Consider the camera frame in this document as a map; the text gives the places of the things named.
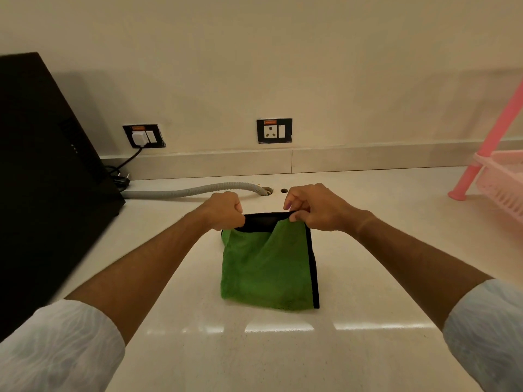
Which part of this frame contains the person's left hand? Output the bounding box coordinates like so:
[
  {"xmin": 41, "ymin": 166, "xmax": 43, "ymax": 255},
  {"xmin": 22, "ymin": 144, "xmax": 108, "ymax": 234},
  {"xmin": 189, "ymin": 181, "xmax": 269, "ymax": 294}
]
[{"xmin": 198, "ymin": 191, "xmax": 246, "ymax": 232}]

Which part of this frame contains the person's right hand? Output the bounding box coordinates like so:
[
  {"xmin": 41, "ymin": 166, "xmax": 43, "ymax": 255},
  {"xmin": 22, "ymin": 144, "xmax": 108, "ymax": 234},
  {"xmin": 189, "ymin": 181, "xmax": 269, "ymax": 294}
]
[{"xmin": 283, "ymin": 183, "xmax": 365, "ymax": 233}]

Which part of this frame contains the green cloth with black trim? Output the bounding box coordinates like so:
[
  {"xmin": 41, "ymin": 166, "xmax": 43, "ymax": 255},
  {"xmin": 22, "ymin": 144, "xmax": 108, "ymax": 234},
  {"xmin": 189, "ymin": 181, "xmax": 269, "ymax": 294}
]
[{"xmin": 220, "ymin": 212, "xmax": 320, "ymax": 312}]

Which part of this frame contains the person's left forearm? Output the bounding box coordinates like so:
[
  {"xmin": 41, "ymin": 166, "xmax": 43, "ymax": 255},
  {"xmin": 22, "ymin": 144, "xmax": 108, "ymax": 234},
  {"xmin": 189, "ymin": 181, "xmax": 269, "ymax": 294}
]
[{"xmin": 65, "ymin": 207, "xmax": 213, "ymax": 345}]

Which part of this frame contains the person's right forearm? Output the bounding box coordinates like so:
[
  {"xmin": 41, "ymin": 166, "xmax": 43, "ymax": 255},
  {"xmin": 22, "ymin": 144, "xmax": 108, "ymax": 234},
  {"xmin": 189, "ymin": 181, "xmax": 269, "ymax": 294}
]
[{"xmin": 347, "ymin": 210, "xmax": 495, "ymax": 332}]

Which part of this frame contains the black appliance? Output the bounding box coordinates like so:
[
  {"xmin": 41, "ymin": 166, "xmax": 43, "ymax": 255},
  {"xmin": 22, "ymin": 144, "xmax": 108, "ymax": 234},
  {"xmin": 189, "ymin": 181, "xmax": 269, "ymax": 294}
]
[{"xmin": 0, "ymin": 52, "xmax": 126, "ymax": 342}]

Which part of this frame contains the pink plastic dish rack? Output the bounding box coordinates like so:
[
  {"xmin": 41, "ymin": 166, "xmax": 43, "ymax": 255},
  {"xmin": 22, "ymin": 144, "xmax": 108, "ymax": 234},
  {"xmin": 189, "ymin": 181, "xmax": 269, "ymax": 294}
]
[{"xmin": 448, "ymin": 79, "xmax": 523, "ymax": 225}]

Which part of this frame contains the grey corrugated hose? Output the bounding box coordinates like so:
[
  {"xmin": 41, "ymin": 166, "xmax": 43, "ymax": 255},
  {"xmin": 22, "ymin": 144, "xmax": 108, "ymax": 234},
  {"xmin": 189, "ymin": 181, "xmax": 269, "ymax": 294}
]
[{"xmin": 121, "ymin": 182, "xmax": 272, "ymax": 200}]

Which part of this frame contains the black wall socket with switch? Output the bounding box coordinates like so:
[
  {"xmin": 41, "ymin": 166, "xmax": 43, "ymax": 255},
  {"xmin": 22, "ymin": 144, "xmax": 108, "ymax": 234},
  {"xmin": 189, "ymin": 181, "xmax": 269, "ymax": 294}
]
[{"xmin": 257, "ymin": 117, "xmax": 293, "ymax": 144}]

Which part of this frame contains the black wall socket with plug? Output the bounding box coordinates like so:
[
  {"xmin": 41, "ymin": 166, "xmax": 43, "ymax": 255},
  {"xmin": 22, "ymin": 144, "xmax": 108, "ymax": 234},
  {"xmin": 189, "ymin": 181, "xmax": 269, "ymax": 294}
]
[{"xmin": 123, "ymin": 124, "xmax": 166, "ymax": 149}]

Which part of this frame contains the black power cable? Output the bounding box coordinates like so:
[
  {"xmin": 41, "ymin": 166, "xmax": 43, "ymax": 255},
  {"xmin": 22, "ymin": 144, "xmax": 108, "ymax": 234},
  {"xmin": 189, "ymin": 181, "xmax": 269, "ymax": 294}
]
[{"xmin": 105, "ymin": 145, "xmax": 145, "ymax": 189}]

